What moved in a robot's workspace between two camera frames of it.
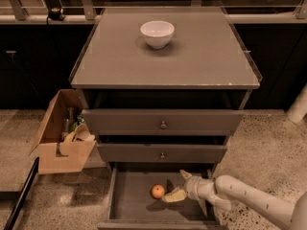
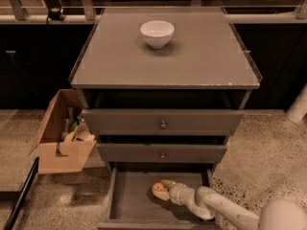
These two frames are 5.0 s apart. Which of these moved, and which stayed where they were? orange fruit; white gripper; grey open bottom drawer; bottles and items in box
Moved: white gripper
Stayed: grey open bottom drawer; orange fruit; bottles and items in box
